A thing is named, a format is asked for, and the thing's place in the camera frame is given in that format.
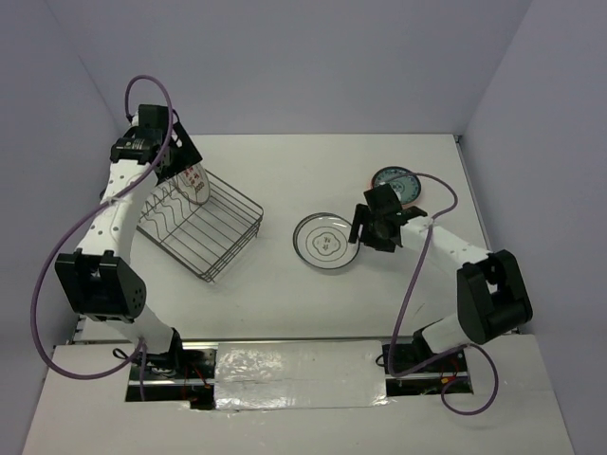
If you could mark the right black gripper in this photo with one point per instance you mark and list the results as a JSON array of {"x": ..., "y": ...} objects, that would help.
[{"x": 363, "y": 215}]

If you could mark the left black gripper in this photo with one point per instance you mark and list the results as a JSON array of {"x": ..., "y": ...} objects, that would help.
[{"x": 185, "y": 155}]

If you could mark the white plate red characters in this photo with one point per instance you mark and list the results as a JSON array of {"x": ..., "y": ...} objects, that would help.
[{"x": 194, "y": 184}]

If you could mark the white enamel plate green rim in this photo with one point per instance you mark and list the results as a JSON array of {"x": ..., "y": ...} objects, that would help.
[{"x": 321, "y": 240}]

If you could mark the green blue floral plate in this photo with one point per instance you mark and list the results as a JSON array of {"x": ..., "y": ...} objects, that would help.
[{"x": 393, "y": 172}]

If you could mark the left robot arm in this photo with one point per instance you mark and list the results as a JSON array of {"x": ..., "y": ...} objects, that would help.
[{"x": 97, "y": 277}]

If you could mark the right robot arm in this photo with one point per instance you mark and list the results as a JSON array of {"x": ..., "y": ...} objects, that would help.
[{"x": 491, "y": 297}]

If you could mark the silver foil tape sheet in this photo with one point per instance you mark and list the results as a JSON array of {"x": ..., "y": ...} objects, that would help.
[{"x": 299, "y": 375}]

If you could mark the metal wire dish rack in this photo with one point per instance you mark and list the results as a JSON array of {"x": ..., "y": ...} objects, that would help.
[{"x": 204, "y": 237}]

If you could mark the metal base rail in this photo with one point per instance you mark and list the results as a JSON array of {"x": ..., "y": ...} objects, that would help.
[{"x": 193, "y": 386}]

